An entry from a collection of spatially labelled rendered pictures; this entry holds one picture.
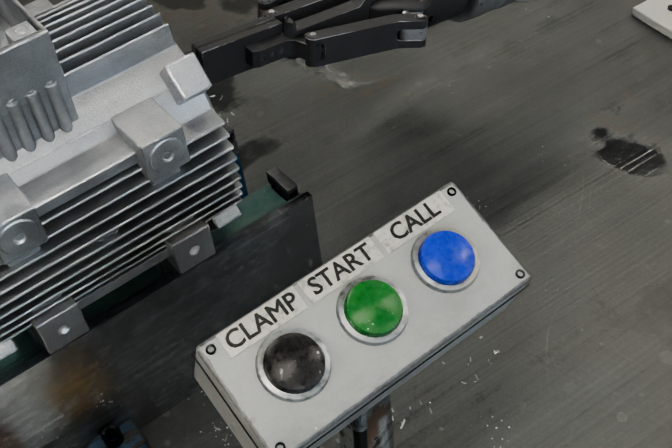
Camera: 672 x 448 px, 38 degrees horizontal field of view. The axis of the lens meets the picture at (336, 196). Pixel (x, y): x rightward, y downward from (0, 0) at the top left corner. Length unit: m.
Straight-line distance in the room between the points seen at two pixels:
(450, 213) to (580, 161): 0.44
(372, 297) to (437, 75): 0.58
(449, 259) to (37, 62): 0.26
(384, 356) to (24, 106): 0.26
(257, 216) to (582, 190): 0.33
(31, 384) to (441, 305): 0.31
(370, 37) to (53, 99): 0.26
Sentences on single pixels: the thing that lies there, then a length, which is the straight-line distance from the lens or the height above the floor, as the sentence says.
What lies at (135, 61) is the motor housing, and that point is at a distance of 0.64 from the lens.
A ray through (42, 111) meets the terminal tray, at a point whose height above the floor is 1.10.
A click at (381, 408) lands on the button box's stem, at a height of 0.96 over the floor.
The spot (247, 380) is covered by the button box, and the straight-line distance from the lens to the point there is 0.48.
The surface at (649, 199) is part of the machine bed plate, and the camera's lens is 0.93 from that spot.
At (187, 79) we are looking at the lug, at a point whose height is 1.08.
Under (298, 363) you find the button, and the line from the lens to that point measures 0.48.
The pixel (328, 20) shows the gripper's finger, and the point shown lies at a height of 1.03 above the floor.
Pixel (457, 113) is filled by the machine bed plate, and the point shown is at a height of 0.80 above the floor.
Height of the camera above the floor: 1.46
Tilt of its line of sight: 46 degrees down
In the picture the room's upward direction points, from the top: 7 degrees counter-clockwise
